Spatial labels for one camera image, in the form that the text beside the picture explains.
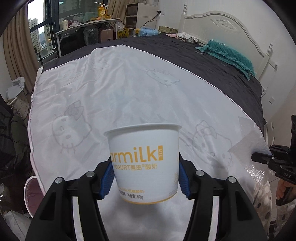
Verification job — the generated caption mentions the clear bubble wrap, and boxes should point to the clear bubble wrap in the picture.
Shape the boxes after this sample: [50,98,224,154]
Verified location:
[229,117,273,185]

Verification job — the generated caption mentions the white yogurt cup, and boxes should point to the white yogurt cup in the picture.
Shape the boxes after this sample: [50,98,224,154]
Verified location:
[104,123,181,205]

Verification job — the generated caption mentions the white trash bin pink liner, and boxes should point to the white trash bin pink liner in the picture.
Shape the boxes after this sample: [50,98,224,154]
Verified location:
[23,176,44,218]

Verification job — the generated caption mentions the person right hand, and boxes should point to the person right hand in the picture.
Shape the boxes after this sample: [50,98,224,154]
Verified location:
[276,179,296,202]

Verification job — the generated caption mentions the white Hello Kitty sheet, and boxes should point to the white Hello Kitty sheet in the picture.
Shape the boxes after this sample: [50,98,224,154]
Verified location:
[27,43,266,241]

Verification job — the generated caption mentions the black duffel bag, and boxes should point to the black duffel bag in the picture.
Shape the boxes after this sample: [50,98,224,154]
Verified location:
[1,98,33,183]

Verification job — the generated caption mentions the teal cloth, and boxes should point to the teal cloth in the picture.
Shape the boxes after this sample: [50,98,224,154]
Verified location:
[195,40,256,80]

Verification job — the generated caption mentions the white laundry basket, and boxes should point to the white laundry basket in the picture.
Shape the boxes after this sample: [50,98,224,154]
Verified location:
[6,77,29,120]

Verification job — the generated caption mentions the beige left curtain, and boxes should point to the beige left curtain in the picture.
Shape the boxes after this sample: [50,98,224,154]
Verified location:
[3,4,39,93]

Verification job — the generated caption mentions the beige curtain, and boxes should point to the beige curtain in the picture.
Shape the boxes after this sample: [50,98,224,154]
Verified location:
[107,0,138,21]
[3,4,39,93]

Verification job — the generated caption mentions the light blue plush toy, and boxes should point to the light blue plush toy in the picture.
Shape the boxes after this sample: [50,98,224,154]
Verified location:
[133,28,159,37]

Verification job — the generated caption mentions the white folding table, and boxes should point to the white folding table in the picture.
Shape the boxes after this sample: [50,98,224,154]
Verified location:
[55,18,120,57]

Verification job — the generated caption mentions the white shelf cabinet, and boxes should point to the white shelf cabinet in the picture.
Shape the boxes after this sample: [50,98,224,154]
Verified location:
[125,3,158,29]

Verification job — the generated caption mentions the yellow toy on table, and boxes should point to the yellow toy on table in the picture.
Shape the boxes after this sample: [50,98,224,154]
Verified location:
[95,2,111,21]

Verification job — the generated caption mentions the beige right curtain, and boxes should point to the beige right curtain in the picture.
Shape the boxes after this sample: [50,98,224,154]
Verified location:
[107,0,138,21]

